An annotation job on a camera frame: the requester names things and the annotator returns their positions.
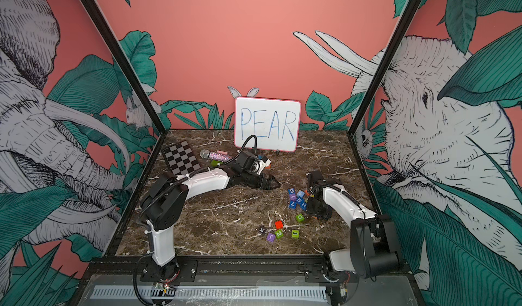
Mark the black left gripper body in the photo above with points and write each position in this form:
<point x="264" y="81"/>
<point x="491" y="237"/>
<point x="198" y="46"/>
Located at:
<point x="251" y="179"/>

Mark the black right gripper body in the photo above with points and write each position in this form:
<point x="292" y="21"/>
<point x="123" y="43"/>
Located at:
<point x="317" y="209"/>

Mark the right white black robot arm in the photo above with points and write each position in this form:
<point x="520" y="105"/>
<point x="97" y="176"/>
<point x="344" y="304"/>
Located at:
<point x="374" y="248"/>

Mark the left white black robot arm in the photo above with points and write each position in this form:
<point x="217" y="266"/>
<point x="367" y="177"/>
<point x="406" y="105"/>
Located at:
<point x="163" y="204"/>

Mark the green D letter block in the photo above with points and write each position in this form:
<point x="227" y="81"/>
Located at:
<point x="300" y="218"/>

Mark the red letter block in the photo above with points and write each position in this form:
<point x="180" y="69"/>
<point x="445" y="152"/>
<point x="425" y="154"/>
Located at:
<point x="279" y="225"/>

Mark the dark K letter block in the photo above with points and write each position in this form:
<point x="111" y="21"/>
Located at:
<point x="262" y="230"/>

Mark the green N letter block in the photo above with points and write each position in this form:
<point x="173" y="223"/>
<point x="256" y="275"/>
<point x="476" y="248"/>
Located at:
<point x="279" y="234"/>

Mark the purple glitter microphone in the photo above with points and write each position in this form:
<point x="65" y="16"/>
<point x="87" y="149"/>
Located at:
<point x="220" y="157"/>

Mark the pink framed whiteboard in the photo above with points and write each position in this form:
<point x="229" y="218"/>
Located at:
<point x="274" y="122"/>

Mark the black white checkered board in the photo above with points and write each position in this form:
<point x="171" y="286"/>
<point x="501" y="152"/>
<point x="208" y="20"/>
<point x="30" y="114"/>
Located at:
<point x="180" y="158"/>

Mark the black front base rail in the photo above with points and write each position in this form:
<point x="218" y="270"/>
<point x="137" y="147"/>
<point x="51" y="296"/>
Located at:
<point x="314" y="268"/>

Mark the black frame post right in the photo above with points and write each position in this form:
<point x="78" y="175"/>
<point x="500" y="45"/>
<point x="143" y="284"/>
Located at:
<point x="403" y="24"/>

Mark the black frame post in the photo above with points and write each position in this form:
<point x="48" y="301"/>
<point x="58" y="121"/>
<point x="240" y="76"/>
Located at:
<point x="122" y="60"/>
<point x="403" y="24"/>

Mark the black frame post left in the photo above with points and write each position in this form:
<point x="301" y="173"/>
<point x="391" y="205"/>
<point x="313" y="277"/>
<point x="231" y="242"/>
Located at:
<point x="122" y="60"/>

